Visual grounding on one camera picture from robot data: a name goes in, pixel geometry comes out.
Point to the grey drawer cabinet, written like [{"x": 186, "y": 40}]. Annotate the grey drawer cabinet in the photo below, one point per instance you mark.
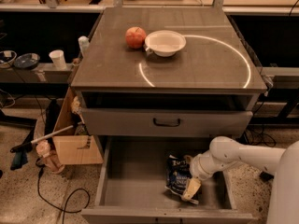
[{"x": 213, "y": 72}]

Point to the white bowl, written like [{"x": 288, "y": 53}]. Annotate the white bowl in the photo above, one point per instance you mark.
[{"x": 164, "y": 43}]

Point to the grey-handled tool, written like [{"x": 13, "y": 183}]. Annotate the grey-handled tool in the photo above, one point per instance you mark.
[{"x": 35, "y": 141}]

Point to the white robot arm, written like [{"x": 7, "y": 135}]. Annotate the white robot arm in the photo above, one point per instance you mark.
[{"x": 282, "y": 163}]

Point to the patterned bowl at left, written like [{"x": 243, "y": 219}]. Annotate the patterned bowl at left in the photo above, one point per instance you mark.
[{"x": 7, "y": 58}]

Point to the grey open middle drawer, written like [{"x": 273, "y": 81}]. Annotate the grey open middle drawer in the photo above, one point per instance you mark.
[{"x": 132, "y": 186}]

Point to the dark blue bowl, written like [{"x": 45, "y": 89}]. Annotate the dark blue bowl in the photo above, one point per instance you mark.
[{"x": 27, "y": 61}]

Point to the white plastic bottle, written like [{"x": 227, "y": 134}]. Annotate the white plastic bottle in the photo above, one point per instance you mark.
[{"x": 84, "y": 43}]

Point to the grey top drawer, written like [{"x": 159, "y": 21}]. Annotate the grey top drawer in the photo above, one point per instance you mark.
[{"x": 165, "y": 123}]

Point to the cardboard box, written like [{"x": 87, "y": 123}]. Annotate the cardboard box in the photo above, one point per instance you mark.
[{"x": 74, "y": 146}]

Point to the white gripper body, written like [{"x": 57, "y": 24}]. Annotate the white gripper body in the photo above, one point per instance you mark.
[{"x": 198, "y": 168}]

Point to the black chair leg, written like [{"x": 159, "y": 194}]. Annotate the black chair leg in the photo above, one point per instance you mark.
[{"x": 265, "y": 176}]

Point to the white paper cup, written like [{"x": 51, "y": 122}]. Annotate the white paper cup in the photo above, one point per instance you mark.
[{"x": 57, "y": 57}]

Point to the red apple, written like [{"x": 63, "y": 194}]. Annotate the red apple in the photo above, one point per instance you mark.
[{"x": 135, "y": 37}]

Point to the pink spray bottle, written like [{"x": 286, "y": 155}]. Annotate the pink spray bottle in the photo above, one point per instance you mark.
[{"x": 49, "y": 157}]

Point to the blue chip bag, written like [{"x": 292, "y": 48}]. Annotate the blue chip bag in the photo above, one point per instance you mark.
[{"x": 177, "y": 174}]

